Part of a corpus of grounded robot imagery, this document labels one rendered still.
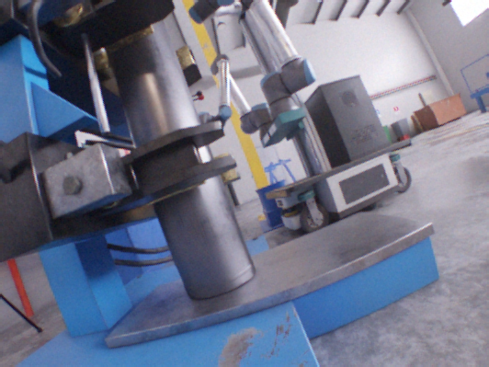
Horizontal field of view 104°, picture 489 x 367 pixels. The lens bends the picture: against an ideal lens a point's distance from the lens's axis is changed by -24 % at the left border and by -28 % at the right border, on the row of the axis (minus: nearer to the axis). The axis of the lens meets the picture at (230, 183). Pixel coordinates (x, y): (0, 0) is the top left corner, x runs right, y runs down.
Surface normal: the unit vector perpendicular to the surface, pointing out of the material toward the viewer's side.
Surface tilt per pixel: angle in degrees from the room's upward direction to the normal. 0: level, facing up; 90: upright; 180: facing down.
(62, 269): 90
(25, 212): 90
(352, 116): 90
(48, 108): 90
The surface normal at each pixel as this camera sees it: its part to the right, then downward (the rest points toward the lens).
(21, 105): -0.06, -0.04
